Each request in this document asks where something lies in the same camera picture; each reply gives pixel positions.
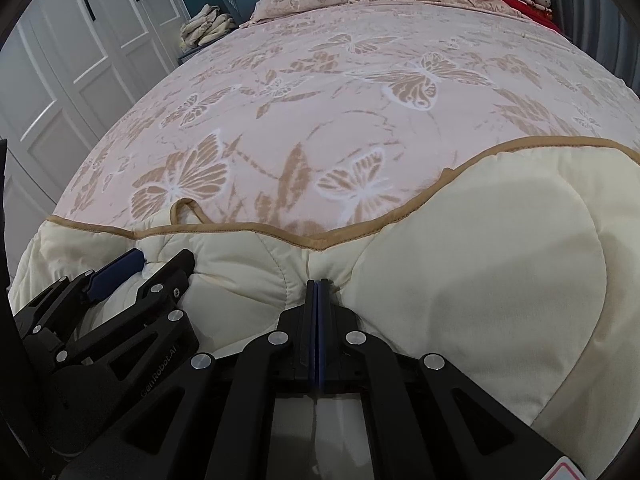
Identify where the pile of beige cloth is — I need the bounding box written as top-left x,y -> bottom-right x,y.
179,3 -> 237,51

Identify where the grey nightstand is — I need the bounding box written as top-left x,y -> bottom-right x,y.
177,41 -> 212,67

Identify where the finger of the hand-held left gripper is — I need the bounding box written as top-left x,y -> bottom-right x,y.
49,249 -> 202,377
12,247 -> 147,342

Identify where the cream quilted jacket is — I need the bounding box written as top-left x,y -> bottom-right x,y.
7,136 -> 640,480

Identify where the white wardrobe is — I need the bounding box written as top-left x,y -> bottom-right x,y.
0,0 -> 195,223

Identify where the grey curtain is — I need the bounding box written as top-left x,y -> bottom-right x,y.
546,0 -> 640,77

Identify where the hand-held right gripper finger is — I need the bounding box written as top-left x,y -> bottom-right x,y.
64,279 -> 318,480
317,279 -> 568,480

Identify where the pink butterfly bedspread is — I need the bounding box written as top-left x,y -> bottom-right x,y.
52,2 -> 640,252

